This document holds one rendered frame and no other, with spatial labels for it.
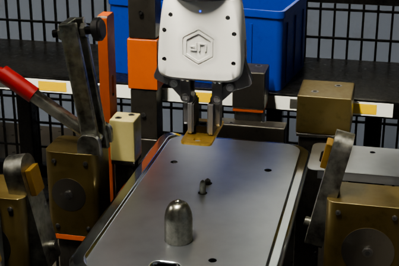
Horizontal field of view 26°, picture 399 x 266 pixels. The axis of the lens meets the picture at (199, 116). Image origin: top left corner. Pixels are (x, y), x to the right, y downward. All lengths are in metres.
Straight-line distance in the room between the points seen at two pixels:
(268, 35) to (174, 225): 0.49
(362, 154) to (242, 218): 0.27
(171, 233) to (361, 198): 0.22
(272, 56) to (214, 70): 0.37
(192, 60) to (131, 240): 0.22
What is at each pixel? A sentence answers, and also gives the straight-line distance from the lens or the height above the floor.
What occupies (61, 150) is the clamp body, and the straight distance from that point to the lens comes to 1.11.
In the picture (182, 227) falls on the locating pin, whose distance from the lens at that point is 0.96.
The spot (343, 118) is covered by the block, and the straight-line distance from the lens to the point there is 1.28.
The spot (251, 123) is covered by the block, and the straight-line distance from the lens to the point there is 1.33.
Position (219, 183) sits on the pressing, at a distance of 1.12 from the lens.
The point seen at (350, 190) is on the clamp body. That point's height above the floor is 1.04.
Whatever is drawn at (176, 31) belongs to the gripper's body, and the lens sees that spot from 1.00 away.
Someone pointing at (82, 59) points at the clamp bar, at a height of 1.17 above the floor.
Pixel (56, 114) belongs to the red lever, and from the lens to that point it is 1.11.
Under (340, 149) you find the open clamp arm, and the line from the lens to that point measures 0.97.
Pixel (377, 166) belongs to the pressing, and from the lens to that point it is 1.20.
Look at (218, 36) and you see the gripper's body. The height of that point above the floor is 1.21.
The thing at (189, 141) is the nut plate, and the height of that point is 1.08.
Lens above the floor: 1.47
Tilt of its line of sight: 20 degrees down
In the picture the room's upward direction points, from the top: straight up
